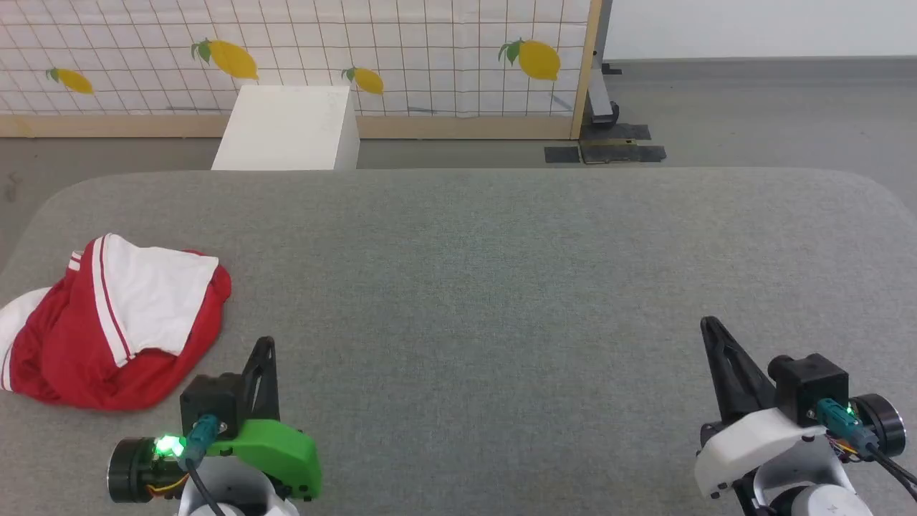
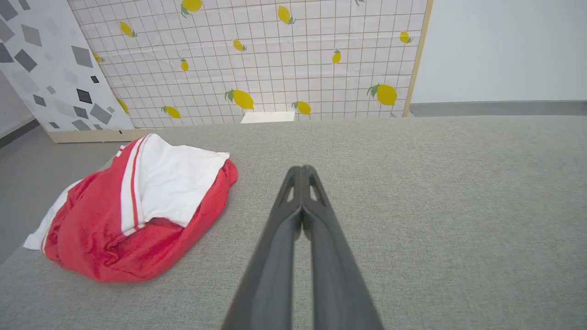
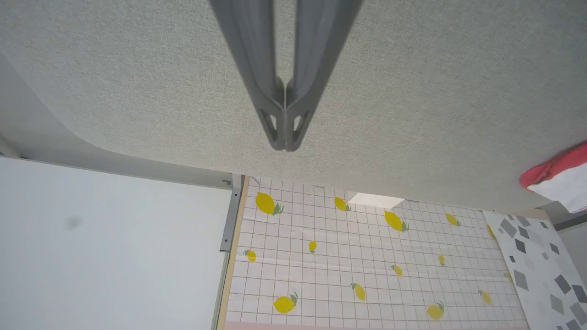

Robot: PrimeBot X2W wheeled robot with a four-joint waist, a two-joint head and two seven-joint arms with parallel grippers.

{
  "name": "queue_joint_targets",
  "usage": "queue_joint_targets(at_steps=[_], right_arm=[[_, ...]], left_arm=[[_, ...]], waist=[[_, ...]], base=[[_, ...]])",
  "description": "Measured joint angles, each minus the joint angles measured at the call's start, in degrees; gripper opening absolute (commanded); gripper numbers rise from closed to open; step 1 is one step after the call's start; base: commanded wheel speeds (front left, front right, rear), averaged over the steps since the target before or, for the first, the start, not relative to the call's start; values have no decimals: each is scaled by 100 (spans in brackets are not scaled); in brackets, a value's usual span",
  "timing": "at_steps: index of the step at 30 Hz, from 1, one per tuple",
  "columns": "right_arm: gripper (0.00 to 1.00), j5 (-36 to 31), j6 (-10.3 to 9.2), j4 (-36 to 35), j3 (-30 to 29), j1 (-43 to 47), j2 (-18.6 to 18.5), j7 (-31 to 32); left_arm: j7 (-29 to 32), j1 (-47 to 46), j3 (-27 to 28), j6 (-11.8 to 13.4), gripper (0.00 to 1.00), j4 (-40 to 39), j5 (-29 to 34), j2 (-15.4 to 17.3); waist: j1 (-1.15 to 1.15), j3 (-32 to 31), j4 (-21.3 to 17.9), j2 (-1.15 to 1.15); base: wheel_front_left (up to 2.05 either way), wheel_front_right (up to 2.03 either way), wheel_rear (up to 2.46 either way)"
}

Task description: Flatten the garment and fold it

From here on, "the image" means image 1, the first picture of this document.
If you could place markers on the red and white shirt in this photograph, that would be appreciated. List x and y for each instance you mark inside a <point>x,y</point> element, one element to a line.
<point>71,344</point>

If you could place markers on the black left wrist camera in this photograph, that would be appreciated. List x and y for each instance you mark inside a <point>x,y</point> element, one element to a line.
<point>211,401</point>

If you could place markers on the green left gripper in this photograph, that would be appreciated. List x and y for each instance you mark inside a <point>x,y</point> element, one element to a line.
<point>276,448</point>

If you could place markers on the dark grey floor mat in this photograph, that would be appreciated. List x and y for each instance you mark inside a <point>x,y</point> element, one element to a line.
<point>630,132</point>

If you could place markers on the grey fabric sofa cushion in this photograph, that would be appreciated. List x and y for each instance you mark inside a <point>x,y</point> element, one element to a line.
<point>466,287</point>

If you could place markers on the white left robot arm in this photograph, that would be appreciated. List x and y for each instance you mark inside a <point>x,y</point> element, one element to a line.
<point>229,491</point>

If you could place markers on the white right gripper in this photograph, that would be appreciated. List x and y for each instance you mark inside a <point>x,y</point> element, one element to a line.
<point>752,441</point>

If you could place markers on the black and yellow floor plate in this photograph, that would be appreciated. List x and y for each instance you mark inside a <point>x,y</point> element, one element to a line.
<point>623,152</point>

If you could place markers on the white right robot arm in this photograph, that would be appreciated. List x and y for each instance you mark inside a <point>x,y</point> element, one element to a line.
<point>824,502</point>

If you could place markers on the small black floor tape patch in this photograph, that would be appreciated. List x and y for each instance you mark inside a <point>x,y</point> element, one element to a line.
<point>562,154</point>

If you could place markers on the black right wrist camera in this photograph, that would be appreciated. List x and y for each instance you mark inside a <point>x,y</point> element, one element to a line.
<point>809,387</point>

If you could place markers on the white rectangular box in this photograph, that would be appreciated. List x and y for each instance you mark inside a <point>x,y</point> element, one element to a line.
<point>286,129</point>

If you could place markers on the lemon print partition screen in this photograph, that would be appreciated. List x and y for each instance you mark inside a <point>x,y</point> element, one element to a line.
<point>430,43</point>

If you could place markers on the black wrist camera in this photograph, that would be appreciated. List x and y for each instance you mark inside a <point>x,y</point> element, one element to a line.
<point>211,401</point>
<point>809,387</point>

